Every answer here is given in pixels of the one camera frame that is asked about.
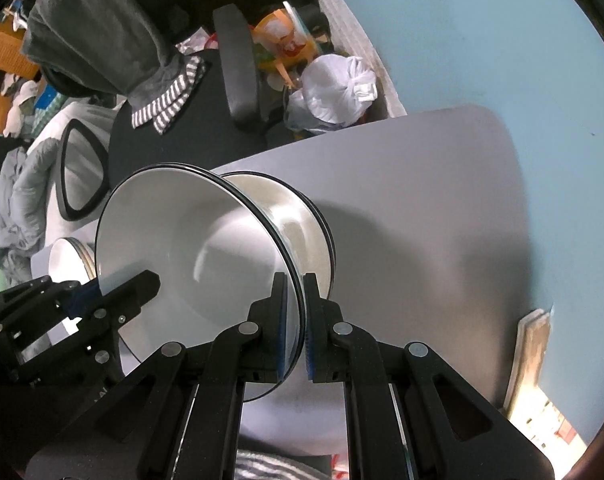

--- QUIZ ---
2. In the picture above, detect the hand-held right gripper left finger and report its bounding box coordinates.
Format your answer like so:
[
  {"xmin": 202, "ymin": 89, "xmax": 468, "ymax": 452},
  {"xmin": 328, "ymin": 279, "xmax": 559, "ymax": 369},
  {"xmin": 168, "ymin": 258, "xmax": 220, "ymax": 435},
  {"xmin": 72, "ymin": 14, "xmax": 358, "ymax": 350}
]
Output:
[{"xmin": 26, "ymin": 271, "xmax": 289, "ymax": 480}]

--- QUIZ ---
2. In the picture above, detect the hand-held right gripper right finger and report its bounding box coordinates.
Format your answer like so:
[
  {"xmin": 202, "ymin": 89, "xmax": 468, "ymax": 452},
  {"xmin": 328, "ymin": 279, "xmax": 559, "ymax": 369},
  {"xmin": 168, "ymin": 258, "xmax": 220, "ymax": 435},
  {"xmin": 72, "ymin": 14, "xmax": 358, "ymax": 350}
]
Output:
[{"xmin": 303, "ymin": 273, "xmax": 556, "ymax": 480}]

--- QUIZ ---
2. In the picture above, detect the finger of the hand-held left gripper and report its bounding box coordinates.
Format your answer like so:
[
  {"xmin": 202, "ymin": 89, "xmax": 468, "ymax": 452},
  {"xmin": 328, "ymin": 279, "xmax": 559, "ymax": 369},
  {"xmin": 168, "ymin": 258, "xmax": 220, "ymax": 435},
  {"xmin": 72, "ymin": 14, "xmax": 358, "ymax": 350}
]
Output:
[
  {"xmin": 56, "ymin": 279, "xmax": 103, "ymax": 322},
  {"xmin": 84, "ymin": 270, "xmax": 161, "ymax": 361}
]

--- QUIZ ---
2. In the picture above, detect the small white plate black rim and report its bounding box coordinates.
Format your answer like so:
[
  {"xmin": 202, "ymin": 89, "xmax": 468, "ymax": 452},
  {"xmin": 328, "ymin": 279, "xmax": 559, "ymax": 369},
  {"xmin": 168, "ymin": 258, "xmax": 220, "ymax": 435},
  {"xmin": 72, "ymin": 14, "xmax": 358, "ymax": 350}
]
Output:
[{"xmin": 48, "ymin": 236, "xmax": 91, "ymax": 283}]

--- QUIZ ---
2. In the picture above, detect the large white bowl black rim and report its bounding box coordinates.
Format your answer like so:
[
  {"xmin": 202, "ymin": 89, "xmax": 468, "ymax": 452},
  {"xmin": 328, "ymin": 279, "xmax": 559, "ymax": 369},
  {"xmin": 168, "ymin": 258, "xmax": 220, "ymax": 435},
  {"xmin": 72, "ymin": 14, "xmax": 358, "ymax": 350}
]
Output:
[{"xmin": 96, "ymin": 162, "xmax": 303, "ymax": 402}]

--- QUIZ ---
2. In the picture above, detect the small white bowl black rim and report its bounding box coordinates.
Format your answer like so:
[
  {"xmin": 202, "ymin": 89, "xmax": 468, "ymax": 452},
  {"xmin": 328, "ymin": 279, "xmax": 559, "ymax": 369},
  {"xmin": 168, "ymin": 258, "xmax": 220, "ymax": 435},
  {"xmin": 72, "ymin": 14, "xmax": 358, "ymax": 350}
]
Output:
[{"xmin": 221, "ymin": 172, "xmax": 337, "ymax": 302}]

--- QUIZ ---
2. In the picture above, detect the grey duvet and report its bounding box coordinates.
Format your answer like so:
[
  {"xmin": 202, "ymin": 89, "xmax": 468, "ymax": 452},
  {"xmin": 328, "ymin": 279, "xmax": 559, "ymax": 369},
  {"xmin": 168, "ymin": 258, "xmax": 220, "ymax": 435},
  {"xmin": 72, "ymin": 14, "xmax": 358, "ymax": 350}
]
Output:
[{"xmin": 0, "ymin": 137, "xmax": 65, "ymax": 286}]

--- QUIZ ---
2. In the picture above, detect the striped clothing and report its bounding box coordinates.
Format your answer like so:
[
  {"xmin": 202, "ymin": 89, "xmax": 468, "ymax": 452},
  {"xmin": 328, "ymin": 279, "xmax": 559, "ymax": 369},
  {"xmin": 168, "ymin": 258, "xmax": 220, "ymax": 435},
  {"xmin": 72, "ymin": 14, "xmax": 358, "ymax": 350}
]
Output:
[{"xmin": 236, "ymin": 450, "xmax": 333, "ymax": 480}]

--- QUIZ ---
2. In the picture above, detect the black chair armrest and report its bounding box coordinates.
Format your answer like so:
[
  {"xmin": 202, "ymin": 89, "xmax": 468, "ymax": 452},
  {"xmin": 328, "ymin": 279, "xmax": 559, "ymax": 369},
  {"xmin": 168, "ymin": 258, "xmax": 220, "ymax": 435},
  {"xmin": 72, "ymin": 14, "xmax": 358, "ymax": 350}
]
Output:
[
  {"xmin": 214, "ymin": 4, "xmax": 261, "ymax": 132},
  {"xmin": 59, "ymin": 117, "xmax": 110, "ymax": 222}
]

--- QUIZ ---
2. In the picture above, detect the light grey bedding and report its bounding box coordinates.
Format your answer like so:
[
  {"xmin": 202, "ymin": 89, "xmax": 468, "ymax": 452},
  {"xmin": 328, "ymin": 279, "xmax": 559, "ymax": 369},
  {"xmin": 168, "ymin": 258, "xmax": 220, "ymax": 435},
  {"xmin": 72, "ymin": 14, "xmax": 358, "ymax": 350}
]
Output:
[{"xmin": 26, "ymin": 100, "xmax": 118, "ymax": 241}]

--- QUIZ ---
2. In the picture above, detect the black office chair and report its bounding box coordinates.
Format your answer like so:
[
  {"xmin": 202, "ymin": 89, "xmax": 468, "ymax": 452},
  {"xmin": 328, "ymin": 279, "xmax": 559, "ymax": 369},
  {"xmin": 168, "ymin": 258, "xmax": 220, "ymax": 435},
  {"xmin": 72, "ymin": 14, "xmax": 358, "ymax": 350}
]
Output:
[{"xmin": 59, "ymin": 4, "xmax": 269, "ymax": 222}]

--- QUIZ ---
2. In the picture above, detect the white stuffed toy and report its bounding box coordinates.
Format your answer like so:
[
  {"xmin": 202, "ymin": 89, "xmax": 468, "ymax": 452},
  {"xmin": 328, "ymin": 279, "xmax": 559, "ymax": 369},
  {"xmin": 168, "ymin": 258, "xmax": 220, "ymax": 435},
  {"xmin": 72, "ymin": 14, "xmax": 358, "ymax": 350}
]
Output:
[{"xmin": 2, "ymin": 80, "xmax": 38, "ymax": 137}]

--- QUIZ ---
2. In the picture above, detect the grey white striped cloth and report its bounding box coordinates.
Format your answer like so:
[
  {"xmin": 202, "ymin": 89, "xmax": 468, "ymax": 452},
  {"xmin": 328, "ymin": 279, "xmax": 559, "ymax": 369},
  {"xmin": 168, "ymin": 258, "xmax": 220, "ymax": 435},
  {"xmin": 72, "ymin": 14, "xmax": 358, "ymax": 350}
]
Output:
[{"xmin": 130, "ymin": 55, "xmax": 207, "ymax": 135}]

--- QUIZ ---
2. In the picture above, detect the wooden board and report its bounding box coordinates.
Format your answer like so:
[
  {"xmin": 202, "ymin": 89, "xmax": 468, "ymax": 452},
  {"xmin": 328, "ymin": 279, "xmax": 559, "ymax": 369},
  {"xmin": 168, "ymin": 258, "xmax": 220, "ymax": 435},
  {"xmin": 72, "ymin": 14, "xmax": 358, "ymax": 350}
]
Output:
[{"xmin": 503, "ymin": 308, "xmax": 554, "ymax": 412}]

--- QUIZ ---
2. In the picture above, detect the stack of papers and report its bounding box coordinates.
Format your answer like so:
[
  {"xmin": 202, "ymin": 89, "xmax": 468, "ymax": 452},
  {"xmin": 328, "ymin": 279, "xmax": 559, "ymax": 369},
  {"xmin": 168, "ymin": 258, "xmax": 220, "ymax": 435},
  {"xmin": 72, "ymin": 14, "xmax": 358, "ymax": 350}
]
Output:
[{"xmin": 511, "ymin": 385, "xmax": 584, "ymax": 453}]

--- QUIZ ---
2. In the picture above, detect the white plastic bag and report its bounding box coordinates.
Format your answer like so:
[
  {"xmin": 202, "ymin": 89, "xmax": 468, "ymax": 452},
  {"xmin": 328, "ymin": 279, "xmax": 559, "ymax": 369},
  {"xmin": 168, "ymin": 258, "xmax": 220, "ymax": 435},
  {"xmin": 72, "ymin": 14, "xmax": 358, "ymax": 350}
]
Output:
[{"xmin": 283, "ymin": 54, "xmax": 381, "ymax": 134}]

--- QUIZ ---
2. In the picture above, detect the brown cardboard box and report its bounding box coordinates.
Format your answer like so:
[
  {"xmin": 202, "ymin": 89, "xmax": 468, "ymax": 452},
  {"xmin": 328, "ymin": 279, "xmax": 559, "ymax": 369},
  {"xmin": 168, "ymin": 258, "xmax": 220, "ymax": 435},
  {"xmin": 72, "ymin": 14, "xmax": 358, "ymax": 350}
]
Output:
[{"xmin": 0, "ymin": 20, "xmax": 43, "ymax": 136}]

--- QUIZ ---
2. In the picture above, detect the dark grey blanket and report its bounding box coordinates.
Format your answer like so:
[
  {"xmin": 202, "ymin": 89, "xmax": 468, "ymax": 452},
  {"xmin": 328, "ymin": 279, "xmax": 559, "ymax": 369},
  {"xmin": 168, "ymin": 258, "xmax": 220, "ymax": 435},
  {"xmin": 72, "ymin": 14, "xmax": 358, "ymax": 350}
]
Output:
[{"xmin": 20, "ymin": 0, "xmax": 183, "ymax": 107}]

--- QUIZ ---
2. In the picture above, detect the colourful toy packaging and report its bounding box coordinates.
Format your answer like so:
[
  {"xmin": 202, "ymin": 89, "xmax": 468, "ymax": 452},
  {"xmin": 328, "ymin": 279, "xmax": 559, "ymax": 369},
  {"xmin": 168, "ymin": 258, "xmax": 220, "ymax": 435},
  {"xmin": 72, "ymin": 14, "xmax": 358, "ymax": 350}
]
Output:
[{"xmin": 251, "ymin": 2, "xmax": 329, "ymax": 92}]

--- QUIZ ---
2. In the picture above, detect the white textured panel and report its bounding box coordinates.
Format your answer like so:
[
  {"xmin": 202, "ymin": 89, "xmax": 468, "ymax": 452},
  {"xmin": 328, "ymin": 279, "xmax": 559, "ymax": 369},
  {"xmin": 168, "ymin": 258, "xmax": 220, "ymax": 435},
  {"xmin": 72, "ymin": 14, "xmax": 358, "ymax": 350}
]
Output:
[{"xmin": 313, "ymin": 0, "xmax": 409, "ymax": 120}]

